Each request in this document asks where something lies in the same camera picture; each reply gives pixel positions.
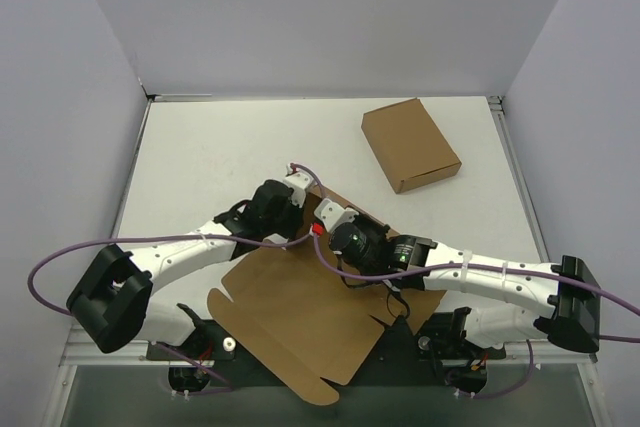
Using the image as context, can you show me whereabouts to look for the cardboard box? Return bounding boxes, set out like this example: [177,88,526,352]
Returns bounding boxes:
[206,188,444,406]
[361,98,462,194]

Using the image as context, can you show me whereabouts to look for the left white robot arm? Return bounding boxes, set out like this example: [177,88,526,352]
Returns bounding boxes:
[66,173,313,359]

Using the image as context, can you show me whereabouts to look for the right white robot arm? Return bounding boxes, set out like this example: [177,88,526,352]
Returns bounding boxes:
[329,215,600,354]

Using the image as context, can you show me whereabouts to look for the folded closed cardboard box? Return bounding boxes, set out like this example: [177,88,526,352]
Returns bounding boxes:
[361,98,462,194]

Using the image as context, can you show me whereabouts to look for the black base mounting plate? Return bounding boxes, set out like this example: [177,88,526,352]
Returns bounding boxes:
[145,313,506,395]

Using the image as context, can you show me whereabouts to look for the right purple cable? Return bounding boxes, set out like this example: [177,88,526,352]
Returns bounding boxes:
[312,234,640,346]

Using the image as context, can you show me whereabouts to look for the purple cable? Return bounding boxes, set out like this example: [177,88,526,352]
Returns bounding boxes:
[27,161,329,318]
[312,234,640,346]

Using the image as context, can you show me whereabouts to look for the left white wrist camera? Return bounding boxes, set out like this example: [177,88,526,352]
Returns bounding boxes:
[283,163,315,208]

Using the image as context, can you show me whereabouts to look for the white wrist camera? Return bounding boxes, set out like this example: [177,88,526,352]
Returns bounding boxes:
[313,198,359,233]
[283,163,315,208]

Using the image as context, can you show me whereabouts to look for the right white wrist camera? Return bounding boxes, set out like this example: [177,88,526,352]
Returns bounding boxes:
[313,198,359,233]

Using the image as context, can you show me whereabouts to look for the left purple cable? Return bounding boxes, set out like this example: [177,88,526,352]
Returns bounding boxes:
[27,161,329,318]

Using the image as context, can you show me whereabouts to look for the aluminium frame rail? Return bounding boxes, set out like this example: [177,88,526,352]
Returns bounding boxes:
[487,96,601,358]

